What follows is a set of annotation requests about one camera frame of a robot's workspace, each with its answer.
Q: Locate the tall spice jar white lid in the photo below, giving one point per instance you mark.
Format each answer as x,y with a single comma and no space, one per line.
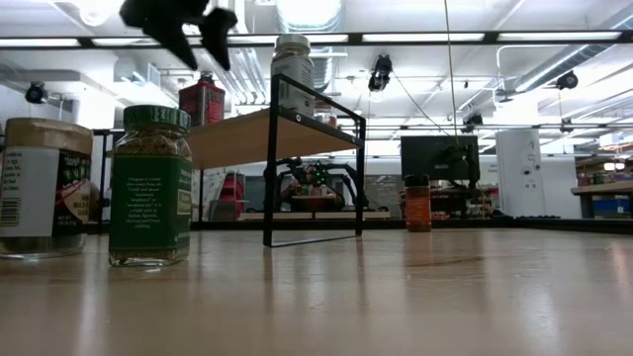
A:
297,69

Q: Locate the spice jar tan lid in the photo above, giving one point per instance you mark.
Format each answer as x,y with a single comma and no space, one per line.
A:
29,188

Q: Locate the black computer monitor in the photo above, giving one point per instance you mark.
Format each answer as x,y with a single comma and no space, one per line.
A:
425,158

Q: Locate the blue storage bin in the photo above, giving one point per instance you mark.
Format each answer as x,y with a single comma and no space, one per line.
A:
610,206

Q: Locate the green oregano jar green lid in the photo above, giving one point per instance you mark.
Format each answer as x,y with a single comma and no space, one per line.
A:
148,207

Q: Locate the black rig frame bar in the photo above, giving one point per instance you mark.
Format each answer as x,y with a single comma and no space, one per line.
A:
494,37

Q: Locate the white pillar cabinet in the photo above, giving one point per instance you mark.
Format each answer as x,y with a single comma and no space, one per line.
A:
514,198

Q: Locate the small wooden spice shelf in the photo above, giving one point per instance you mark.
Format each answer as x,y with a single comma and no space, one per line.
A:
311,200

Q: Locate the red paprika spice tin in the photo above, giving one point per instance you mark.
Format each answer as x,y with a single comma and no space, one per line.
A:
205,106

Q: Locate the silver ceiling air duct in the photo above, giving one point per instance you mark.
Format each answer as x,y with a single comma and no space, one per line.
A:
309,15

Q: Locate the wooden workbench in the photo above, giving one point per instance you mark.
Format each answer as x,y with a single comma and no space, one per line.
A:
603,188

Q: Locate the red tool case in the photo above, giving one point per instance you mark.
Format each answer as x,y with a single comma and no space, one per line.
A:
231,190

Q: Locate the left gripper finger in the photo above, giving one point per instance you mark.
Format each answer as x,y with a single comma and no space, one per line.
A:
217,29
178,42

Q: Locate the black table frame rail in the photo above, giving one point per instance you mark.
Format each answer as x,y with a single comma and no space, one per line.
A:
544,225

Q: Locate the black background robot arm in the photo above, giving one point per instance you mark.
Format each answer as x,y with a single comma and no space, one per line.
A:
351,178
297,170

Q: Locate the person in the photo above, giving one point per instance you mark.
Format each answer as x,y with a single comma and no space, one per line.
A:
289,190

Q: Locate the orange spice bottle black cap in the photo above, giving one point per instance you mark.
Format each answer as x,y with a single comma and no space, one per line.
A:
418,207

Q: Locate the wooden shelf riser black frame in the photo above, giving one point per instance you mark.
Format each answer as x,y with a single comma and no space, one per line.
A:
237,141

